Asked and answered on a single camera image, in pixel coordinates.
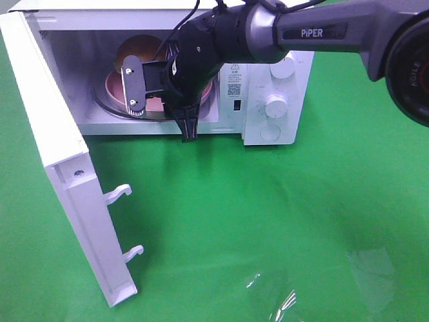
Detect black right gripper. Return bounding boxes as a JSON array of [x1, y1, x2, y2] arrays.
[[141, 40, 204, 142]]

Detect pink round plate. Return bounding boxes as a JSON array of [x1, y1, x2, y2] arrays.
[[105, 71, 213, 112]]

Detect burger with lettuce and tomato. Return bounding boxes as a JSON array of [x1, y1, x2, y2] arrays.
[[113, 35, 166, 74]]

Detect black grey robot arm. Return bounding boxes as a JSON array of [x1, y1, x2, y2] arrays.
[[141, 1, 428, 141]]

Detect white microwave oven body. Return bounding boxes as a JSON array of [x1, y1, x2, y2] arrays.
[[1, 1, 314, 146]]

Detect lower white microwave knob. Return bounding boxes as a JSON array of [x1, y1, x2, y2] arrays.
[[265, 95, 288, 119]]

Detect white microwave knob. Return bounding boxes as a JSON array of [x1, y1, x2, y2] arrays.
[[269, 55, 295, 79], [265, 95, 288, 119]]

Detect upper white microwave knob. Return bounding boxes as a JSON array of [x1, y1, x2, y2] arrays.
[[269, 55, 295, 79]]

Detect clear tape patch near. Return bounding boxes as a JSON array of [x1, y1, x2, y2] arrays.
[[244, 268, 301, 321]]

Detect clear tape patch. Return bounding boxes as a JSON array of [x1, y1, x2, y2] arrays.
[[348, 248, 395, 314], [244, 268, 301, 321]]

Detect clear tape patch right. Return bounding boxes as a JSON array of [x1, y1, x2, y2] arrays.
[[348, 248, 395, 314]]

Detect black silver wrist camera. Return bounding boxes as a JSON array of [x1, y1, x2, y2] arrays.
[[121, 55, 146, 117]]

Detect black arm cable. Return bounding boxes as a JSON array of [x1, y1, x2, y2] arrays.
[[154, 0, 329, 63]]

